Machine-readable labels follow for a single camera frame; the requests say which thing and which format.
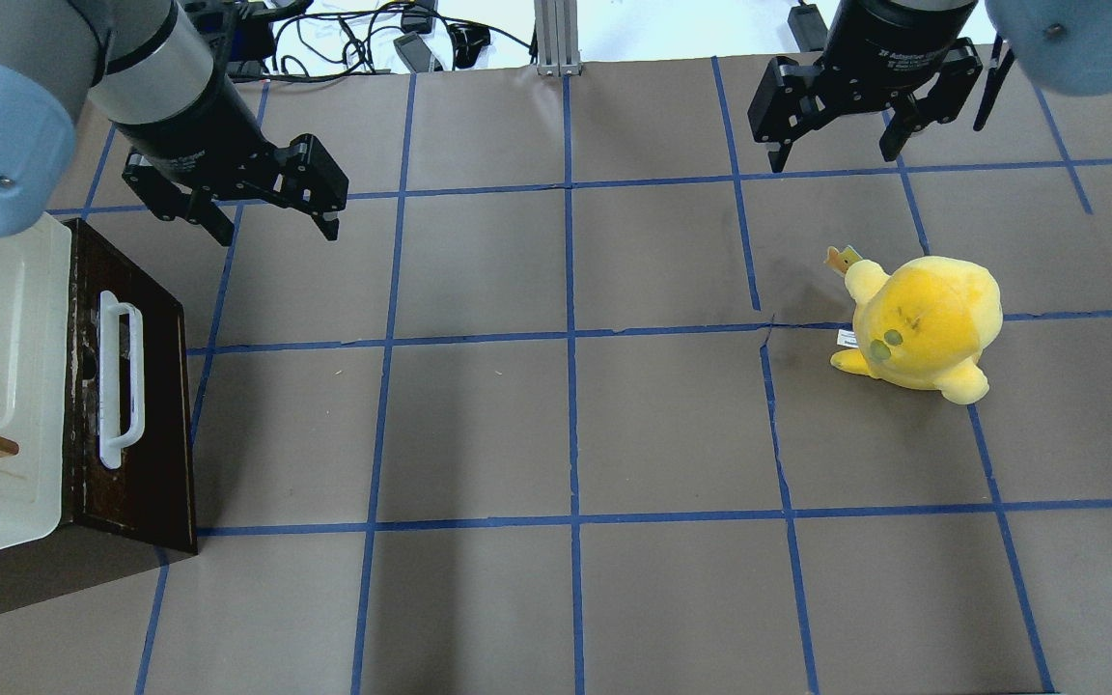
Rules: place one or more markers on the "white drawer handle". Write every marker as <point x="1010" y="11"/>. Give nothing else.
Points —
<point x="121" y="387"/>

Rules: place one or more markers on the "black power adapter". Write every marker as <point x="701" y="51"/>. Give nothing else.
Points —
<point x="416" y="55"/>

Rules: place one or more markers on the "aluminium frame post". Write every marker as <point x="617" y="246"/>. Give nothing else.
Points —
<point x="556" y="41"/>

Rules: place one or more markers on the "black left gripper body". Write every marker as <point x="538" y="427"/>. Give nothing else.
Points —
<point x="197" y="128"/>

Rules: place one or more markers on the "yellow plush toy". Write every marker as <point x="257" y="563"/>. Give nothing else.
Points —
<point x="923" y="327"/>

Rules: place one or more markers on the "cream plastic tray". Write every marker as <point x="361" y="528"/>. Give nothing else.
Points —
<point x="34" y="279"/>

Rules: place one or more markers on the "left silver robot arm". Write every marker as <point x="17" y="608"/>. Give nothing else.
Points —
<point x="160" y="72"/>

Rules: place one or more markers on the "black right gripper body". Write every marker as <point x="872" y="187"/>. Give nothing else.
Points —
<point x="887" y="39"/>

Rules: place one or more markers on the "dark brown wooden drawer cabinet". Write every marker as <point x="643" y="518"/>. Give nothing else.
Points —
<point x="96" y="479"/>

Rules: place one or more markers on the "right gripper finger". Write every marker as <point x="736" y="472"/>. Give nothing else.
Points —
<point x="778" y="153"/>
<point x="903" y="125"/>

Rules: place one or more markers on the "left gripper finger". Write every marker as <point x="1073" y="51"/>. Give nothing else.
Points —
<point x="202" y="211"/>
<point x="327" y="221"/>

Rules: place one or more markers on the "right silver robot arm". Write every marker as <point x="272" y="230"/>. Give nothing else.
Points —
<point x="913" y="61"/>

